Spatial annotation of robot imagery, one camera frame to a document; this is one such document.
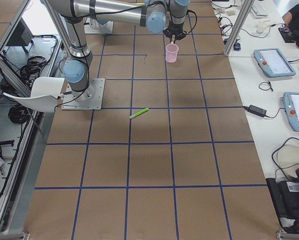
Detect upper teach pendant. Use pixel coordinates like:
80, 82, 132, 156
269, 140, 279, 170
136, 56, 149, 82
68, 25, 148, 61
253, 48, 296, 78

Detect pink mesh cup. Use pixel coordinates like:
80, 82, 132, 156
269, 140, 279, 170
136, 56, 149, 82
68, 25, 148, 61
165, 42, 179, 63

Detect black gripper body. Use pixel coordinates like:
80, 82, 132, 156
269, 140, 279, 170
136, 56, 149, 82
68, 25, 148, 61
163, 23, 187, 42

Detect black power brick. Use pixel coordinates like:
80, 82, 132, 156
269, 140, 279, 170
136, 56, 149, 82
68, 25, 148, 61
243, 105, 266, 117

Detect white chair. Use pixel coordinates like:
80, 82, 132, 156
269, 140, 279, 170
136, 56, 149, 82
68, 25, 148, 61
4, 76, 65, 113

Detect aluminium post right side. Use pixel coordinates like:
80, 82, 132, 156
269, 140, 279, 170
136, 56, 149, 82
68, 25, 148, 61
223, 0, 254, 57

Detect green marker pen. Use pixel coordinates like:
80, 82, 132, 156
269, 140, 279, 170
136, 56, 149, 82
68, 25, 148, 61
129, 108, 149, 120

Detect lower teach pendant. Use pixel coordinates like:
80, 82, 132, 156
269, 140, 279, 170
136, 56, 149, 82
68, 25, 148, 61
282, 92, 299, 132

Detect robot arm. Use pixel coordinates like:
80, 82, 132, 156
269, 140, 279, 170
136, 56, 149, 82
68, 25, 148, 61
45, 0, 189, 104

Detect teach pendant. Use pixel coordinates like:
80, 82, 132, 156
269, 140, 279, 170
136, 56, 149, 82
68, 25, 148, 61
282, 92, 299, 132
253, 48, 296, 78

